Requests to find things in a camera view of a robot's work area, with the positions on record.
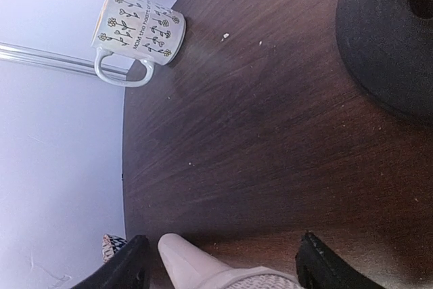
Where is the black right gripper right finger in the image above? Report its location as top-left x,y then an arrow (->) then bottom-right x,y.
295,231 -> 383,289

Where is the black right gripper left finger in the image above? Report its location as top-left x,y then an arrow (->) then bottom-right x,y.
73,235 -> 150,289

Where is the pale pink microphone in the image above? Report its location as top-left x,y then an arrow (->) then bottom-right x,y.
158,234 -> 302,289

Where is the black stand for pink microphone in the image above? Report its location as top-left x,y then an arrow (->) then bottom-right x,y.
336,0 -> 432,125

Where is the red patterned small bowl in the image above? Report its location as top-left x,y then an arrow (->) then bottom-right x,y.
102,234 -> 128,263

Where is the white floral ceramic mug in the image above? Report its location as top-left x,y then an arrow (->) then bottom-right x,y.
91,0 -> 187,88

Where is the aluminium corner frame post left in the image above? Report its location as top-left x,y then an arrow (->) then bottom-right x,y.
0,41 -> 129,82

